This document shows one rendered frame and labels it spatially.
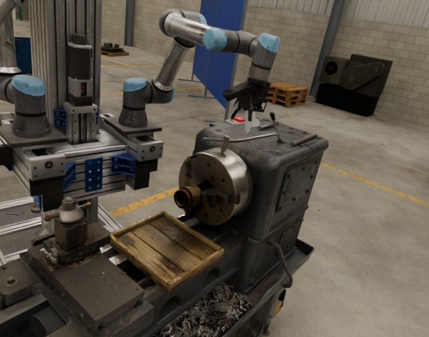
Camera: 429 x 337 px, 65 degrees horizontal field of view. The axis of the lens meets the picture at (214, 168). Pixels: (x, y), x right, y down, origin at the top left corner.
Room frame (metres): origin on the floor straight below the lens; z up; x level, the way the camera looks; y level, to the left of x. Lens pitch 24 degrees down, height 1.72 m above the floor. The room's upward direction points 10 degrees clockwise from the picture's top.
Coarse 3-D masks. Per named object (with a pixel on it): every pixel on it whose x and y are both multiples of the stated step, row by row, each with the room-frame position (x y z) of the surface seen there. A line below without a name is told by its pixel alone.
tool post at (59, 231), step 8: (56, 224) 0.83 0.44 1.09; (64, 224) 0.81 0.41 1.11; (72, 224) 0.82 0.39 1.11; (80, 224) 0.83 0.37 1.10; (56, 232) 0.83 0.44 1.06; (64, 232) 0.80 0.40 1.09; (72, 232) 0.81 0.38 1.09; (80, 232) 0.83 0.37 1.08; (56, 240) 0.83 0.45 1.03; (64, 240) 0.80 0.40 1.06; (72, 240) 0.81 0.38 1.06; (80, 240) 0.83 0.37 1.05; (64, 248) 0.80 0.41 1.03
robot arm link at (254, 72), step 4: (252, 68) 1.24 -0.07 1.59; (256, 68) 1.23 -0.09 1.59; (260, 68) 1.30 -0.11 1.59; (252, 72) 1.24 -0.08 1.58; (256, 72) 1.23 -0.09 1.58; (260, 72) 1.23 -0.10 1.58; (264, 72) 1.23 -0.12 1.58; (268, 72) 1.24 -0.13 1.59; (252, 76) 1.24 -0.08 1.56; (256, 76) 1.23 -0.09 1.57; (260, 76) 1.23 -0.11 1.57; (264, 76) 1.23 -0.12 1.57; (268, 76) 1.26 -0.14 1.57; (260, 80) 1.24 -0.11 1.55; (264, 80) 1.24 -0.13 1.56
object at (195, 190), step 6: (186, 186) 1.17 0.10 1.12; (192, 186) 1.17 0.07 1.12; (180, 192) 1.13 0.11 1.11; (186, 192) 1.13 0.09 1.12; (192, 192) 1.14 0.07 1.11; (198, 192) 1.15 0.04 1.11; (174, 198) 1.14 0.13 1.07; (180, 198) 1.16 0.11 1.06; (186, 198) 1.11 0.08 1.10; (192, 198) 1.13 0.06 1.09; (198, 198) 1.15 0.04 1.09; (180, 204) 1.13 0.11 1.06; (186, 204) 1.10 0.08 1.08; (192, 204) 1.12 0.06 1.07
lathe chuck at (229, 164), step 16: (208, 160) 1.24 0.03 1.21; (224, 160) 1.23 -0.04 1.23; (208, 176) 1.24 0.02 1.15; (224, 176) 1.19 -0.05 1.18; (240, 176) 1.21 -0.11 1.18; (240, 192) 1.18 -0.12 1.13; (208, 208) 1.22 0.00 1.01; (224, 208) 1.17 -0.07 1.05; (240, 208) 1.19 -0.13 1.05; (208, 224) 1.21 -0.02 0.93
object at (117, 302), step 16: (32, 240) 0.89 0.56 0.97; (48, 240) 0.90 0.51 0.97; (32, 256) 0.83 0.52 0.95; (48, 272) 0.77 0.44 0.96; (64, 272) 0.77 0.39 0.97; (80, 272) 0.78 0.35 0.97; (96, 272) 0.79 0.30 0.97; (112, 272) 0.80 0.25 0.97; (64, 288) 0.71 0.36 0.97; (80, 288) 0.72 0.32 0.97; (96, 288) 0.73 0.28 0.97; (112, 288) 0.74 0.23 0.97; (128, 288) 0.75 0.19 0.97; (80, 304) 0.66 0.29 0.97; (96, 304) 0.67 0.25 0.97; (112, 304) 0.68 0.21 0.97; (128, 304) 0.70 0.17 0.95; (96, 320) 0.62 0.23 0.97; (112, 320) 0.66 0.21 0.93
